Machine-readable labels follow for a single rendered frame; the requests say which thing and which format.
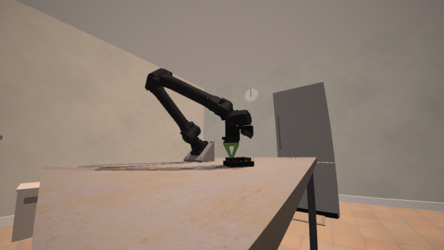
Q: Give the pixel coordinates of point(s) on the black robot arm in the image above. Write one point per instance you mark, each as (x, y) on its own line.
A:
(161, 78)

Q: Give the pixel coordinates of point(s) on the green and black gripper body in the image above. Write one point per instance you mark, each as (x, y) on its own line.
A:
(227, 138)

